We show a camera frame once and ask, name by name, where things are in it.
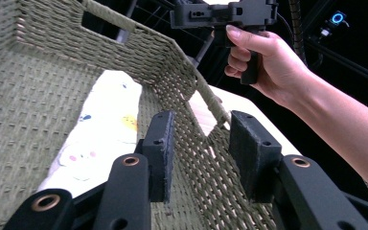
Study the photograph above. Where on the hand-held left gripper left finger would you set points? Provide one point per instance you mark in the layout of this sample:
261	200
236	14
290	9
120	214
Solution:
160	159

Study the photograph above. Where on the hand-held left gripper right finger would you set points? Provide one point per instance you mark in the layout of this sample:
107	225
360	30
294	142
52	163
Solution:
255	156

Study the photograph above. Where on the white printed cloth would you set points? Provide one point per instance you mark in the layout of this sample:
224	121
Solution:
105	127

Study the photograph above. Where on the green woven basket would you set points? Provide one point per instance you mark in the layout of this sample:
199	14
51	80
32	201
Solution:
28	105

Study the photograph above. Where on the black metal frame bar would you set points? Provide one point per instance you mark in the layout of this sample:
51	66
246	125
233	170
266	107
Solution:
348	64

